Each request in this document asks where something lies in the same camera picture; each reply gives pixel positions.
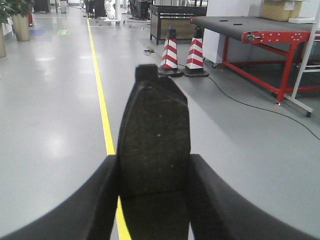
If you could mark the white stand frame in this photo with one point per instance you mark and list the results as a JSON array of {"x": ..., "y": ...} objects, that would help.
[{"x": 305, "y": 67}]

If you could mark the grey brake pad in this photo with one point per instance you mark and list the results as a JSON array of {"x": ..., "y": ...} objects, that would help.
[{"x": 153, "y": 150}]

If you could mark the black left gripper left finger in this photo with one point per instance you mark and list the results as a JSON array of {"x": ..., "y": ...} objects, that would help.
[{"x": 88, "y": 214}]

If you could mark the cardboard box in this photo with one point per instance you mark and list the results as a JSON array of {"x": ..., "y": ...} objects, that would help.
[{"x": 281, "y": 10}]

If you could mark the potted plant beige pot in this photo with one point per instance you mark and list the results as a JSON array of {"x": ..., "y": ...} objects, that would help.
[{"x": 19, "y": 11}]

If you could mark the white labelled box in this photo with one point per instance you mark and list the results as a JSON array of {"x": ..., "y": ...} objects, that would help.
[{"x": 302, "y": 20}]

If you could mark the red white traffic cone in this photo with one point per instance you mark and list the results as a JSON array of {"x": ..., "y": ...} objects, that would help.
[
  {"x": 194, "y": 66},
  {"x": 169, "y": 58}
]

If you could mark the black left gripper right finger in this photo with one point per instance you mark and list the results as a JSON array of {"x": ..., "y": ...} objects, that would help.
[{"x": 218, "y": 212}]

